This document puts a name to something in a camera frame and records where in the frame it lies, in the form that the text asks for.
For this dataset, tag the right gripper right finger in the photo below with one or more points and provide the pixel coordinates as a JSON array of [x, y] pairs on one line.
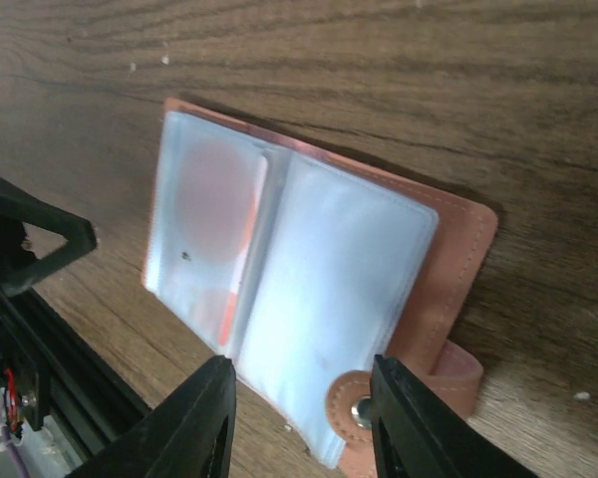
[[415, 434]]

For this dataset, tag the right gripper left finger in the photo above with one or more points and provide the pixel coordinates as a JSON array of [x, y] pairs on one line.
[[189, 434]]

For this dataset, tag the black aluminium frame rail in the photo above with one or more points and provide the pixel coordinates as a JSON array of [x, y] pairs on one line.
[[57, 374]]

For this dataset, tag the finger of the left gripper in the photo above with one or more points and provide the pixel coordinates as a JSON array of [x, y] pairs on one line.
[[20, 267]]

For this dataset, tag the red white card in holder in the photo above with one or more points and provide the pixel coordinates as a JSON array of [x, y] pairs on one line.
[[216, 207]]

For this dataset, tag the pink card holder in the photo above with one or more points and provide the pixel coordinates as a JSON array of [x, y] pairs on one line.
[[346, 261]]

